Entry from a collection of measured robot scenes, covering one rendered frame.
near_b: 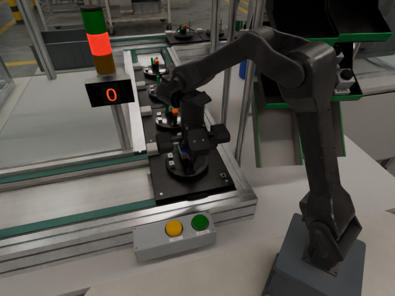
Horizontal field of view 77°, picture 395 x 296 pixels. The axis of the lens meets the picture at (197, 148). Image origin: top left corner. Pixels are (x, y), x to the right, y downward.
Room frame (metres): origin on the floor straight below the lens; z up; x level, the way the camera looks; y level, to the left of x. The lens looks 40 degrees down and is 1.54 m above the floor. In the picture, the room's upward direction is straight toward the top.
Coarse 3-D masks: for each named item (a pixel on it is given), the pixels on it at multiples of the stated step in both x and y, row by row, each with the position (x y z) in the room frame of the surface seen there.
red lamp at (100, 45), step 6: (90, 36) 0.63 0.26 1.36; (96, 36) 0.63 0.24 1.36; (102, 36) 0.64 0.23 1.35; (108, 36) 0.66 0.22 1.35; (90, 42) 0.63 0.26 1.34; (96, 42) 0.63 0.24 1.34; (102, 42) 0.63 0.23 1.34; (108, 42) 0.65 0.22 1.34; (96, 48) 0.63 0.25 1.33; (102, 48) 0.63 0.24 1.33; (108, 48) 0.64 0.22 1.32; (96, 54) 0.63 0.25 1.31; (102, 54) 0.63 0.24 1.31
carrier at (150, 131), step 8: (144, 112) 0.88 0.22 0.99; (152, 112) 0.90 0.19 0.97; (160, 112) 0.87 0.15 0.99; (168, 112) 0.87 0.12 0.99; (144, 120) 0.84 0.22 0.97; (152, 120) 0.84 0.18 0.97; (160, 120) 0.80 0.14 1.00; (168, 120) 0.81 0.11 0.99; (144, 128) 0.79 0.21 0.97; (152, 128) 0.79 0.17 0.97; (160, 128) 0.78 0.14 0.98; (168, 128) 0.76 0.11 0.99; (176, 128) 0.77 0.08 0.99; (152, 136) 0.74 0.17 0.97
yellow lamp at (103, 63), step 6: (108, 54) 0.64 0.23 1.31; (96, 60) 0.63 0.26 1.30; (102, 60) 0.63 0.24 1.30; (108, 60) 0.64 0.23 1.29; (96, 66) 0.63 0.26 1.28; (102, 66) 0.63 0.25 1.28; (108, 66) 0.63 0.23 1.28; (114, 66) 0.65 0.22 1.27; (102, 72) 0.63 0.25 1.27; (108, 72) 0.63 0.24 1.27
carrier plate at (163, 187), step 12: (156, 156) 0.63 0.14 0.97; (216, 156) 0.63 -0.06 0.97; (156, 168) 0.57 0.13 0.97; (216, 168) 0.57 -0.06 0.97; (156, 180) 0.52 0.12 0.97; (168, 180) 0.52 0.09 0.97; (180, 180) 0.52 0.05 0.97; (192, 180) 0.52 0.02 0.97; (204, 180) 0.52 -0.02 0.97; (216, 180) 0.52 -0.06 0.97; (228, 180) 0.52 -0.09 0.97; (156, 192) 0.47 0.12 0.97; (168, 192) 0.47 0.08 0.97; (180, 192) 0.47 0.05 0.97; (192, 192) 0.47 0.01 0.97; (204, 192) 0.48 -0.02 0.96; (156, 204) 0.44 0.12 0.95
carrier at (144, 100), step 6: (138, 84) 1.13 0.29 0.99; (144, 84) 1.13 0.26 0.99; (150, 84) 1.17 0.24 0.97; (156, 84) 1.17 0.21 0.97; (138, 90) 1.10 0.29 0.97; (144, 90) 1.10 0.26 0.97; (150, 90) 1.03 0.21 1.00; (138, 96) 1.04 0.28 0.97; (144, 96) 1.04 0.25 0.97; (150, 96) 1.03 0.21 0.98; (156, 96) 1.01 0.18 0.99; (144, 102) 0.99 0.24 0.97; (150, 102) 0.99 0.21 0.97; (156, 102) 0.99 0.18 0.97; (162, 102) 0.99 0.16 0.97; (156, 108) 0.94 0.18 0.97
